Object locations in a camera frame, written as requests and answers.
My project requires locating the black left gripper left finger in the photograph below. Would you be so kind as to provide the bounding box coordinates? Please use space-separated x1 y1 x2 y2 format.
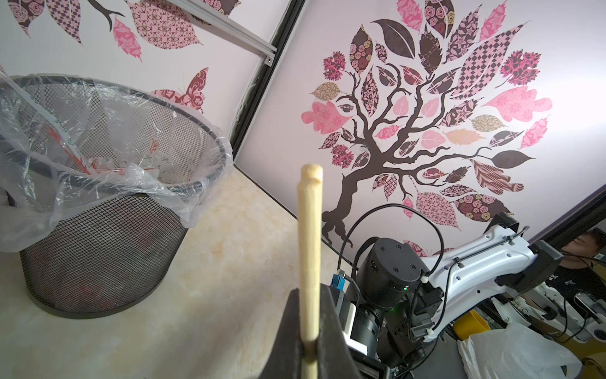
259 289 302 379

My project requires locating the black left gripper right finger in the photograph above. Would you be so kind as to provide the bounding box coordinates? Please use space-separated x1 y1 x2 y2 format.
317 284 361 379

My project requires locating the disposable chopsticks red print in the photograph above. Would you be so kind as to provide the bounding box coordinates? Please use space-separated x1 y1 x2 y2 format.
298 164 323 378

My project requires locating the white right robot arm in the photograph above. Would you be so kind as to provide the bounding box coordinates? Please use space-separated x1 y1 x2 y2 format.
344 213 563 369

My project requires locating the yellow container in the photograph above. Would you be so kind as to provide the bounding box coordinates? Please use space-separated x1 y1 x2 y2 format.
453 310 491 340

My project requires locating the white plastic bag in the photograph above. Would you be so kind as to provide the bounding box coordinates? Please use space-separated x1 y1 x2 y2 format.
458 324 582 379

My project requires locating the black mesh trash bin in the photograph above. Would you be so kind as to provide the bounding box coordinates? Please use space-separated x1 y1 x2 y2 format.
0 73 228 319

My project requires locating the clear plastic bin liner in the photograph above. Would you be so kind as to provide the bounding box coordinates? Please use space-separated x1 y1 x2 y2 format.
1 74 233 253

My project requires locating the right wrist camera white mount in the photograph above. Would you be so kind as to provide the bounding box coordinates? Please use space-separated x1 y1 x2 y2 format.
328 269 370 356

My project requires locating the aluminium frame bar back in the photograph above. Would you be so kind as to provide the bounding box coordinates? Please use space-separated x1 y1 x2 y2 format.
170 0 277 67

